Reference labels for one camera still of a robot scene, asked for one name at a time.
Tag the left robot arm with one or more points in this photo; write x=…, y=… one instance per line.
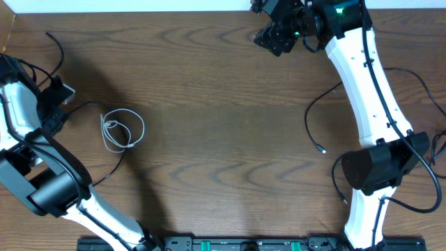
x=42, y=174

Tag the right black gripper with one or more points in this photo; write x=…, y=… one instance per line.
x=272, y=39

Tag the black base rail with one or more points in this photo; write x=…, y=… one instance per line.
x=314, y=242

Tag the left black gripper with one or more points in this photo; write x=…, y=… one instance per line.
x=53, y=120

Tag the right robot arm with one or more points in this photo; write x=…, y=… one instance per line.
x=389, y=146

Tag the brown cardboard panel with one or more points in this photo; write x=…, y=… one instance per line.
x=7, y=20

